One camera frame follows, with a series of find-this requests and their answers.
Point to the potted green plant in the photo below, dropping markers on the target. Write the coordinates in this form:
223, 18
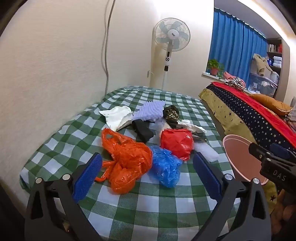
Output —
214, 67

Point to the clear plastic wrap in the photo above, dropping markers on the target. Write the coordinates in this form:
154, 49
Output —
161, 127

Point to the blue curtain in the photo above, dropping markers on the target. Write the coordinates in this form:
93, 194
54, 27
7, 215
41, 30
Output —
233, 46

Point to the white window sill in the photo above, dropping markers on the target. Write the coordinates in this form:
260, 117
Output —
208, 75

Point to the white paper bag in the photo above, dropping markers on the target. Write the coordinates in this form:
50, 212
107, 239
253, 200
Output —
116, 115

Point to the blue plastic bag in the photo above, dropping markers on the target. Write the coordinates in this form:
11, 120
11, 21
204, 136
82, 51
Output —
165, 165

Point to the red floral blanket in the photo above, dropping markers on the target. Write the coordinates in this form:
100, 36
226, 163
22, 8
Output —
272, 120

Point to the black white striped cloth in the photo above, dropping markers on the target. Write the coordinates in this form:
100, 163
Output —
237, 84

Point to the blue white tissue pack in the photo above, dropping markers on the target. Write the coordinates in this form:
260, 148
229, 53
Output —
269, 61

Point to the clear plastic storage box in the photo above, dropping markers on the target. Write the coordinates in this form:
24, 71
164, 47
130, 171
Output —
261, 85

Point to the red plastic bag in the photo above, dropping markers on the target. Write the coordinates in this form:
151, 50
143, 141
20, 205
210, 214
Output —
177, 142

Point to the white standing fan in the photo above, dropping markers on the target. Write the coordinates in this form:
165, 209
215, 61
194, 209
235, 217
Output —
172, 34

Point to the pink plastic bin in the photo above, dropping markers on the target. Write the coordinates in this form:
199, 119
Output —
238, 157

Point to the white lidded bucket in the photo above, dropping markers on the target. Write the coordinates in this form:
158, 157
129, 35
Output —
275, 76

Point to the plaid pillow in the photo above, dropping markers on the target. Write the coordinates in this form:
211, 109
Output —
292, 120

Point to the yellow star bed skirt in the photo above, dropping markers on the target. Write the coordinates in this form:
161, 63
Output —
222, 111

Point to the white wall outlet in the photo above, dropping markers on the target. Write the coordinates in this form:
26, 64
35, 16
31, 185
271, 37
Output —
149, 73

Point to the brown bookshelf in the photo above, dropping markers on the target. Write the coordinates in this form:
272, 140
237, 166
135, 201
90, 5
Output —
285, 69

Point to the clear bubble wrap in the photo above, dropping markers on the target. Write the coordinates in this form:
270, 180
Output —
208, 153

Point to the pink folded clothes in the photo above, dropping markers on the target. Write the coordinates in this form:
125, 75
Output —
227, 75

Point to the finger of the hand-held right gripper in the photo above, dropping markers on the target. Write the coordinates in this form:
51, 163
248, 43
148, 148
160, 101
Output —
256, 150
279, 150

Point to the orange pillow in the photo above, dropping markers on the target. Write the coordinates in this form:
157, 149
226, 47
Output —
270, 103

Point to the orange plastic bag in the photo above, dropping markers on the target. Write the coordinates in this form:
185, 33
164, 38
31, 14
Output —
129, 162

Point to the white plastic bag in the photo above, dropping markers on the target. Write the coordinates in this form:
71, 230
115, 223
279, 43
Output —
189, 125

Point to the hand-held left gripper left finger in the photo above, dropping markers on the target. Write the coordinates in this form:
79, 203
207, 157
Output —
87, 177

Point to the dark patterned packet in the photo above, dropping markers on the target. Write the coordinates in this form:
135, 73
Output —
171, 114

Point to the row of books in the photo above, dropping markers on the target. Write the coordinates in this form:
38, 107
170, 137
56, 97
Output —
275, 48

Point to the beige jacket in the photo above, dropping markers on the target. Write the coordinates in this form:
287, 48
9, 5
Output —
260, 63

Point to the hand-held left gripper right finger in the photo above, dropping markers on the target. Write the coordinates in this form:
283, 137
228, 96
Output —
208, 177

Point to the green checkered tablecloth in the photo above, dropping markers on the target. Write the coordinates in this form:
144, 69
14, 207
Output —
143, 208

